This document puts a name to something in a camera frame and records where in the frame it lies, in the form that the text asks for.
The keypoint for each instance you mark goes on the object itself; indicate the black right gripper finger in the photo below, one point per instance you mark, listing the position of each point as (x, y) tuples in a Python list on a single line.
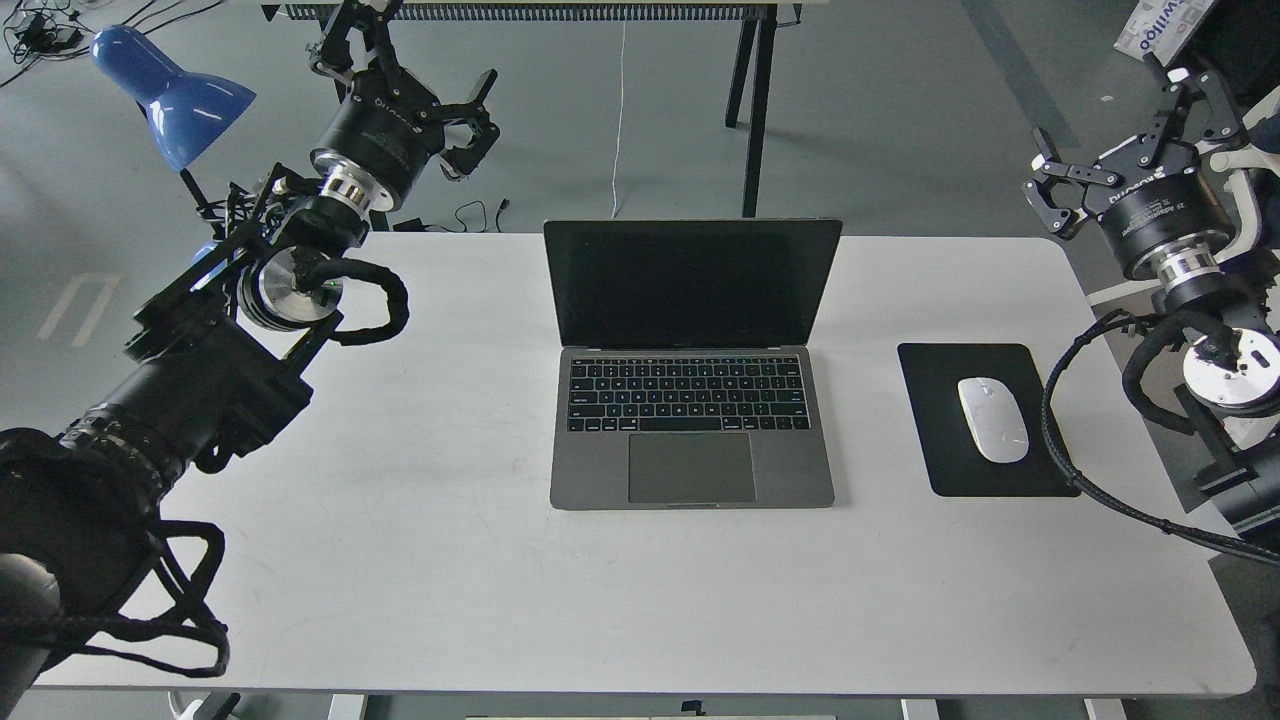
[(1198, 108), (1057, 191)]

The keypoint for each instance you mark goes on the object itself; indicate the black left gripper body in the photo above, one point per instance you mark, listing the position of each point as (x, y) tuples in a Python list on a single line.
[(381, 132)]

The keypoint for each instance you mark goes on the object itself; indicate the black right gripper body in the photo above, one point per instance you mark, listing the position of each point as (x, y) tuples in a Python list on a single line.
[(1162, 199)]

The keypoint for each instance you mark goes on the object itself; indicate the grey laptop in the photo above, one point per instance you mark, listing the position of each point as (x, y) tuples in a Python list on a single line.
[(684, 380)]

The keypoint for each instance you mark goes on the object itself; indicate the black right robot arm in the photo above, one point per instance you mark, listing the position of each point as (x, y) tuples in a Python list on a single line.
[(1207, 353)]

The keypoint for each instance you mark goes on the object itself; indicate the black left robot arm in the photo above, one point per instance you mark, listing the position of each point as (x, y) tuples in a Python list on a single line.
[(90, 566)]

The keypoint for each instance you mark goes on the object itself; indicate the white office chair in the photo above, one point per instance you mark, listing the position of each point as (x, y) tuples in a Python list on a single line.
[(1241, 187)]

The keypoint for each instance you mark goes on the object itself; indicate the white cardboard box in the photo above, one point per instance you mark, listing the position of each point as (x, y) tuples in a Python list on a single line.
[(1163, 28)]

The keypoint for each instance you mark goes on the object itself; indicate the blue desk lamp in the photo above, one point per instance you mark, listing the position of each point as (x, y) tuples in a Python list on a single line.
[(187, 112)]

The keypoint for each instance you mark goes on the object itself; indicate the white computer mouse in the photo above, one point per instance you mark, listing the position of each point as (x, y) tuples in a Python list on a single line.
[(994, 419)]

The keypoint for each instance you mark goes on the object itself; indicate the black mouse pad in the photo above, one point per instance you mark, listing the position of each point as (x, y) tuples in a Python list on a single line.
[(954, 467)]

